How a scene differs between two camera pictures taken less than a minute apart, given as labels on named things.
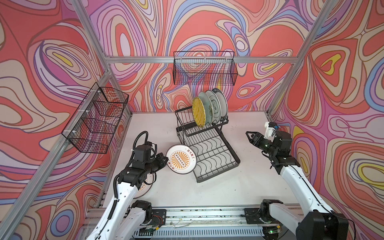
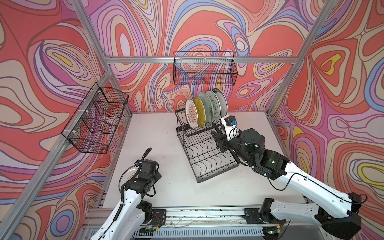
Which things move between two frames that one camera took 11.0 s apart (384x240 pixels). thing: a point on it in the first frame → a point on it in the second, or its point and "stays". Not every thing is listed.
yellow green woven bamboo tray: (198, 111) stays
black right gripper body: (266, 145) → (234, 145)
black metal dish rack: (213, 152) stays
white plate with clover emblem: (217, 106) stays
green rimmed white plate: (224, 104) stays
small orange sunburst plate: (182, 158) → (191, 113)
